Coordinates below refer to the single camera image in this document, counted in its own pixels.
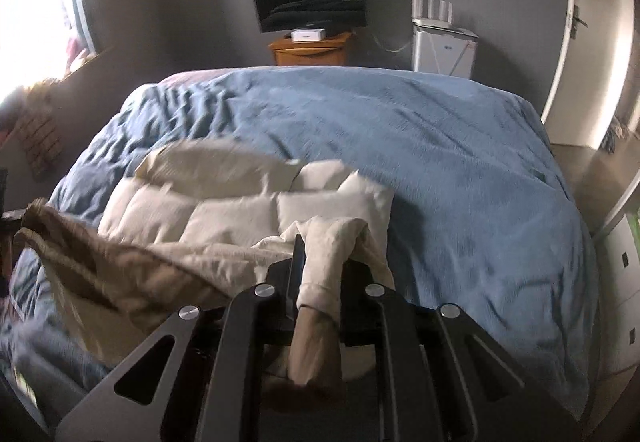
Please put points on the small white box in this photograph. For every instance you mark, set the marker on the small white box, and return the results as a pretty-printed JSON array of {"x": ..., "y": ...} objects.
[{"x": 308, "y": 35}]

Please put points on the white drawer unit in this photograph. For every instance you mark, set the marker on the white drawer unit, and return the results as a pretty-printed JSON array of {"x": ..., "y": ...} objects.
[{"x": 619, "y": 282}]

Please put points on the grid pattern basket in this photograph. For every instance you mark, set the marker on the grid pattern basket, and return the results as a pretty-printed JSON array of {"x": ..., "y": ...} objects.
[{"x": 39, "y": 137}]

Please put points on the cream hooded puffer jacket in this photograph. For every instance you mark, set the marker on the cream hooded puffer jacket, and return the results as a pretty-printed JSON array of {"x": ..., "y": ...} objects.
[{"x": 198, "y": 223}]

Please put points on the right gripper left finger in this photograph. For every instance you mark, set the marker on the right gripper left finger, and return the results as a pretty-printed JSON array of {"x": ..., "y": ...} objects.
[{"x": 198, "y": 377}]

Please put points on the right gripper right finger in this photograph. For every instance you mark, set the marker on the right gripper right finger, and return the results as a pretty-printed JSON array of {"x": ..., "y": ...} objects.
[{"x": 442, "y": 377}]

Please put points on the wooden nightstand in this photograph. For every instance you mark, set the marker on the wooden nightstand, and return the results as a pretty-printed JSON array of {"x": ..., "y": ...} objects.
[{"x": 328, "y": 52}]

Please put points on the blue fleece bed blanket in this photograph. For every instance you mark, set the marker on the blue fleece bed blanket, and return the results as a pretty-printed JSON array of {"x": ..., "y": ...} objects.
[{"x": 481, "y": 215}]

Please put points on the white bedroom door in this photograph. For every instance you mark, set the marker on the white bedroom door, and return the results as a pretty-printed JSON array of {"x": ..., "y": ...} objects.
[{"x": 591, "y": 71}]

